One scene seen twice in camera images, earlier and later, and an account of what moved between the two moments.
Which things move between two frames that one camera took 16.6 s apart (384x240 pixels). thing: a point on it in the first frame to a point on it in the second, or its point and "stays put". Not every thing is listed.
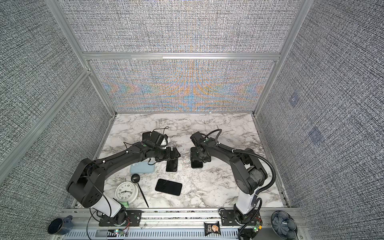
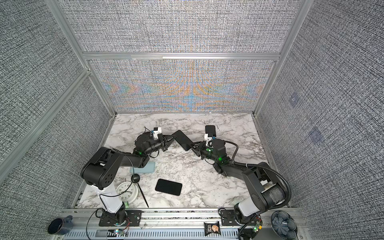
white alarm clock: [127, 191] stays put
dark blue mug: [60, 226] stays put
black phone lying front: [168, 186] stays put
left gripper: [169, 156] to [168, 144]
